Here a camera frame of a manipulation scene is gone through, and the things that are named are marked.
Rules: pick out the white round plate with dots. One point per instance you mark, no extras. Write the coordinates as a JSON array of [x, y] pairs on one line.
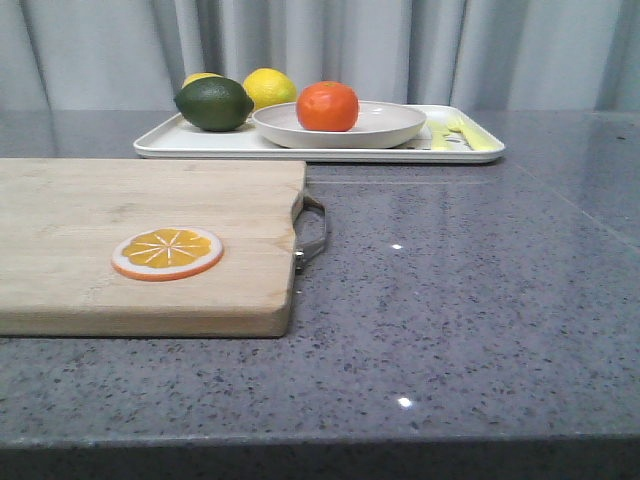
[[379, 125]]

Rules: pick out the orange fruit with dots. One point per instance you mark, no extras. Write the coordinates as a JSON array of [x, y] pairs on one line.
[[328, 106]]

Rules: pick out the white rectangular tray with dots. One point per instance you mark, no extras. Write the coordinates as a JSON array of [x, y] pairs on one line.
[[448, 136]]

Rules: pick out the orange slice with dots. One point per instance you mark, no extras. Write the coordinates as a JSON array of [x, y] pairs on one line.
[[167, 253]]

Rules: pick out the green lime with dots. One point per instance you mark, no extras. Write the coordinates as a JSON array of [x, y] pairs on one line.
[[215, 104]]

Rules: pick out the yellow lemon behind lime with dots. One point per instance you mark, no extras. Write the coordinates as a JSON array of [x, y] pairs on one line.
[[198, 76]]

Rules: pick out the wooden cutting board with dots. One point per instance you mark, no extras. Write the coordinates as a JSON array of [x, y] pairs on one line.
[[61, 220]]

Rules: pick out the grey curtain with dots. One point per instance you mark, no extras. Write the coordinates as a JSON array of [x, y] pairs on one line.
[[502, 55]]

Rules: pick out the metal cutting board handle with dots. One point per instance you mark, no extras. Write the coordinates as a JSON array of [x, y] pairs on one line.
[[311, 228]]

